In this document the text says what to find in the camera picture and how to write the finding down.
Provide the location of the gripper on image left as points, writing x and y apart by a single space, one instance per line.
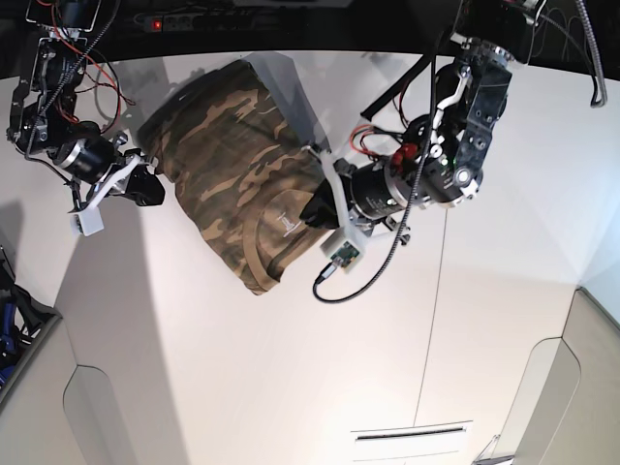
99 170

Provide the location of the white camera box image left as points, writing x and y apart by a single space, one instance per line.
87 222

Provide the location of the white camera box image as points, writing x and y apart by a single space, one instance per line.
344 248
87 222

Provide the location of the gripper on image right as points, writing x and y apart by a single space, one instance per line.
368 197

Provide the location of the camouflage T-shirt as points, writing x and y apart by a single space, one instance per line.
239 171

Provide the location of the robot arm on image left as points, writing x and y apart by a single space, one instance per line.
57 55

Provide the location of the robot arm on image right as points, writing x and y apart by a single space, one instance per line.
438 157

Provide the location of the black power strip red switch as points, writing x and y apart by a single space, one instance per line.
191 22

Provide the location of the blue and black bin contents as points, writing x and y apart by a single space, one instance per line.
23 318

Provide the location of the grey cable loop background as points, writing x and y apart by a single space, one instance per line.
588 50

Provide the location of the white camera box image right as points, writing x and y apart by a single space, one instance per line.
344 248

